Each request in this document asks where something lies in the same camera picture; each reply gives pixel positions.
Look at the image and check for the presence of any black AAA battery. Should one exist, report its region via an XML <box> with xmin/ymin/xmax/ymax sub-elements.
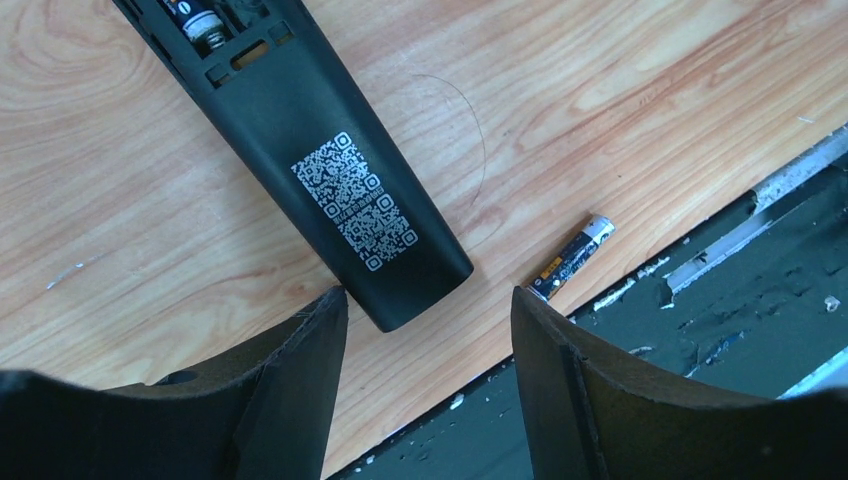
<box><xmin>527</xmin><ymin>215</ymin><xmax>616</xmax><ymax>302</ymax></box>
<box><xmin>160</xmin><ymin>0</ymin><xmax>227</xmax><ymax>50</ymax></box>

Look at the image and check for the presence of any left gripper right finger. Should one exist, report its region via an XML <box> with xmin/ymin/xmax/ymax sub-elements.
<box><xmin>510</xmin><ymin>287</ymin><xmax>847</xmax><ymax>479</ymax></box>

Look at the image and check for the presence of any black remote control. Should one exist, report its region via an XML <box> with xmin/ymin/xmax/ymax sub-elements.
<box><xmin>118</xmin><ymin>1</ymin><xmax>473</xmax><ymax>332</ymax></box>

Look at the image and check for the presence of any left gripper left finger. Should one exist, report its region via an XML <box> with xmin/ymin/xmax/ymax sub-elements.
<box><xmin>1</xmin><ymin>287</ymin><xmax>348</xmax><ymax>479</ymax></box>

